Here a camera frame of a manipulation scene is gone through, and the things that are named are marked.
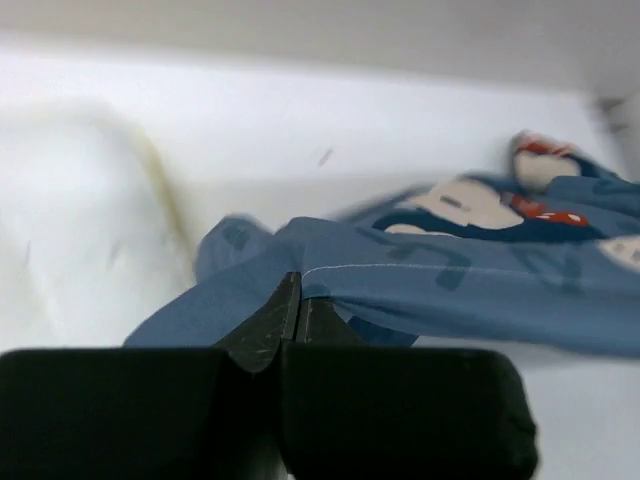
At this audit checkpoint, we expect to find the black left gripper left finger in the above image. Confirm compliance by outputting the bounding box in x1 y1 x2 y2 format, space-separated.
1 273 301 479

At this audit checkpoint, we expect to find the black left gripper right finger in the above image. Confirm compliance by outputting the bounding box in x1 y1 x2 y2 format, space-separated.
280 299 539 479

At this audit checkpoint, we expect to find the blue cartoon print pillowcase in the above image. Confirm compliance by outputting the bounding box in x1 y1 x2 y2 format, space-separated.
127 132 639 358

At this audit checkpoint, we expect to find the white pillow yellow trim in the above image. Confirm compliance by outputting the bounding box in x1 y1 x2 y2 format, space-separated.
1 104 194 351

